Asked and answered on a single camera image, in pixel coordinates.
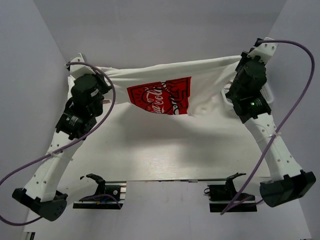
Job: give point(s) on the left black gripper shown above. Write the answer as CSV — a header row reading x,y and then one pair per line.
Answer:
x,y
104,87

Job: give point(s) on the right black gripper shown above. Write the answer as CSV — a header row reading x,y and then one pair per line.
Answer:
x,y
245,59

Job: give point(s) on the white shirt red logo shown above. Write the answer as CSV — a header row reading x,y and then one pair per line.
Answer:
x,y
181,88

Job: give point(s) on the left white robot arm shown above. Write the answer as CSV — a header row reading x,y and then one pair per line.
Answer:
x,y
40,194

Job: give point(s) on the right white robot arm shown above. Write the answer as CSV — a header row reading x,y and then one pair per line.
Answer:
x,y
288,180

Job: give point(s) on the folded white shirt stack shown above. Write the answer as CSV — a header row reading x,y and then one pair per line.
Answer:
x,y
71,83

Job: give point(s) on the white plastic basket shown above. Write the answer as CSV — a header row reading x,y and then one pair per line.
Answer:
x,y
265,91

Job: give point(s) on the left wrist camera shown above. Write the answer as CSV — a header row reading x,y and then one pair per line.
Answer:
x,y
78,70

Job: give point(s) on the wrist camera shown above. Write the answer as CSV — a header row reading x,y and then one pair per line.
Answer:
x,y
78,70
265,48

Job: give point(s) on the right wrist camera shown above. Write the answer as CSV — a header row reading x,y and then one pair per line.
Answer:
x,y
265,48

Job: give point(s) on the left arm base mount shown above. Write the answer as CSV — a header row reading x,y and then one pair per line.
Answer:
x,y
108,195

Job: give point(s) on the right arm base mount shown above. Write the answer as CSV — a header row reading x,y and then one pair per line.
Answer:
x,y
220,194

